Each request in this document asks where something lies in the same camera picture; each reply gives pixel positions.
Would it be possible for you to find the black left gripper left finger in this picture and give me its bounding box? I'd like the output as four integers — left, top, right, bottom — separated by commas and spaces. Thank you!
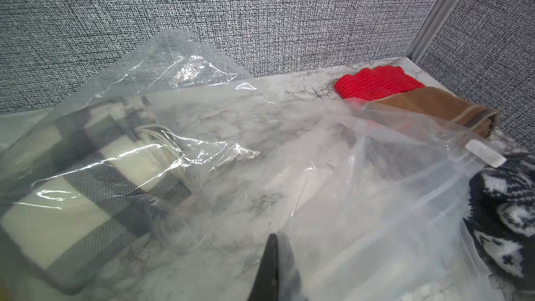
247, 234, 278, 301

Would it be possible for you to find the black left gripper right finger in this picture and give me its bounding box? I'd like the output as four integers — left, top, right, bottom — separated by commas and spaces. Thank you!
277, 233, 307, 301

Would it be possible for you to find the clear plastic vacuum bag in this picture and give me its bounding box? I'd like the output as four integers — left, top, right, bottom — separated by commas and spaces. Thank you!
1, 31, 500, 300

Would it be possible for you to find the red knitted scarf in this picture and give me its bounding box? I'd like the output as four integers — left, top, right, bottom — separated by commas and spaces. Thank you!
334, 65, 425, 101

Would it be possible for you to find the black white houndstooth scarf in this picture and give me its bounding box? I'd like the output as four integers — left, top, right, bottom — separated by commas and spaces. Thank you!
464, 153, 534, 293

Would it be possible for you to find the brown striped fringed scarf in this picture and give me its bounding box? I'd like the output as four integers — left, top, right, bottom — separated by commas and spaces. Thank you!
374, 87, 499, 139

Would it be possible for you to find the grey cream plaid scarf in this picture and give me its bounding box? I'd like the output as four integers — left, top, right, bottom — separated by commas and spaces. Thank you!
1, 96, 191, 295

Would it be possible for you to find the white bag zipper slider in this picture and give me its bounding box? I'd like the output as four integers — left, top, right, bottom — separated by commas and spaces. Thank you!
465, 139, 507, 168

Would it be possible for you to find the aluminium right corner post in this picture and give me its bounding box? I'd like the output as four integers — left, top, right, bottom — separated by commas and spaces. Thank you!
406, 0, 458, 63

